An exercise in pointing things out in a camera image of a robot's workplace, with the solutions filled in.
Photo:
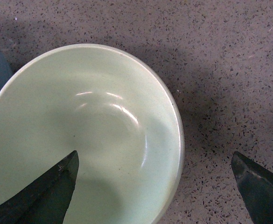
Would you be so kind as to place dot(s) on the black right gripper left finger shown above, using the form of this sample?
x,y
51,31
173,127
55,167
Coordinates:
x,y
45,200

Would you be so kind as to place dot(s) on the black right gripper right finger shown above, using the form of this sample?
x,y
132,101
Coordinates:
x,y
255,184

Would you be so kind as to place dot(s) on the green bowl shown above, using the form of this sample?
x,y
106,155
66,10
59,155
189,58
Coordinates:
x,y
114,111

